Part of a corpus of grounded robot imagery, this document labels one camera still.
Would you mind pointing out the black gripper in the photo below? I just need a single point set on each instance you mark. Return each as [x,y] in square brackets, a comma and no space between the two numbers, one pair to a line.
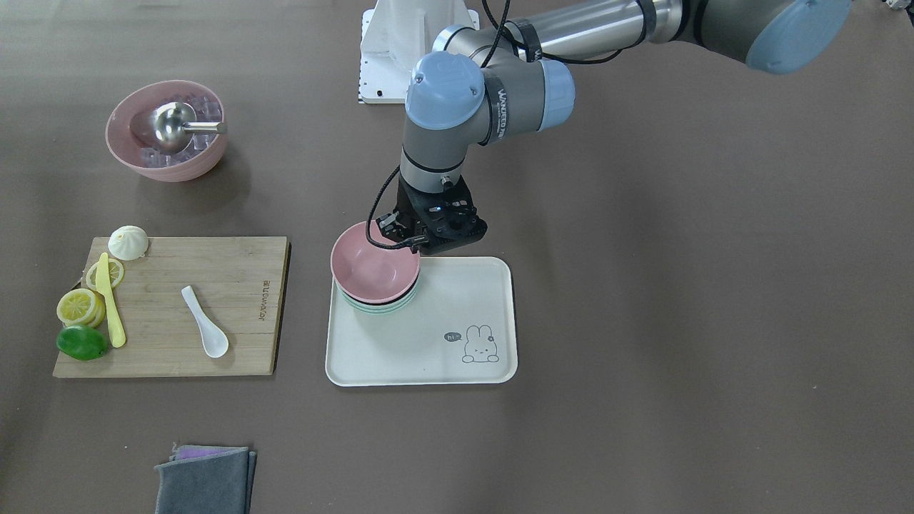
[409,209]

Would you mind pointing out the lemon slice stack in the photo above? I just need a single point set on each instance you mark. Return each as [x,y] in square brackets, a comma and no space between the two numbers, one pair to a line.
[81,306]

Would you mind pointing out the white steamed bun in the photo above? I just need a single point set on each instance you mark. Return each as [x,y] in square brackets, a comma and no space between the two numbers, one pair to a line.
[128,243]

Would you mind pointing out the grey folded cloth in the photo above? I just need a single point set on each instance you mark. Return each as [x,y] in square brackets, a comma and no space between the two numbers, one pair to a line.
[220,483]

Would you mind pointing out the yellow plastic knife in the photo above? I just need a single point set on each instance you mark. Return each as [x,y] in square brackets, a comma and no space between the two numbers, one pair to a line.
[103,285]

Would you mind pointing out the purple cloth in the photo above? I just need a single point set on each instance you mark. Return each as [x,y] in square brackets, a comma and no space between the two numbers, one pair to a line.
[195,451]

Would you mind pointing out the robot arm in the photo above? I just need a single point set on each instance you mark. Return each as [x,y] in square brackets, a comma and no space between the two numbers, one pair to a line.
[483,86]

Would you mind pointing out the bamboo cutting board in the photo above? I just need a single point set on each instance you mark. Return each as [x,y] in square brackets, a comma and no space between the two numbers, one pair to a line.
[239,282]

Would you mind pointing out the single lemon slice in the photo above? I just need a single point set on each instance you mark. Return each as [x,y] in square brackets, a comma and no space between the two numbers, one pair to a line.
[116,273]

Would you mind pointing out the white ceramic spoon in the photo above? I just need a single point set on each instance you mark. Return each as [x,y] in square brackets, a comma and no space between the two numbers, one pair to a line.
[213,339]

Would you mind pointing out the cream tray with bear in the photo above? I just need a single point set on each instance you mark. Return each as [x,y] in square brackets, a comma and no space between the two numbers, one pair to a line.
[456,327]

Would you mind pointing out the stacked green bowls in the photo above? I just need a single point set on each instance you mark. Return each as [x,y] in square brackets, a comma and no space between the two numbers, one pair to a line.
[374,309]

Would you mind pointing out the large pink ice bowl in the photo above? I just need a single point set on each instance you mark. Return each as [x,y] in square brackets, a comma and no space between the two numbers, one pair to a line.
[201,154]

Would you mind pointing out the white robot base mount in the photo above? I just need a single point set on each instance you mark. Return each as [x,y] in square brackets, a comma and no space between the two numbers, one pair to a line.
[394,36]

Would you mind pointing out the metal ice scoop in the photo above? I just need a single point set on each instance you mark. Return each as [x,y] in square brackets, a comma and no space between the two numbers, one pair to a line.
[169,128]

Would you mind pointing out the green lime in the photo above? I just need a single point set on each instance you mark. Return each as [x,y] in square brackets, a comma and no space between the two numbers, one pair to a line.
[82,342]

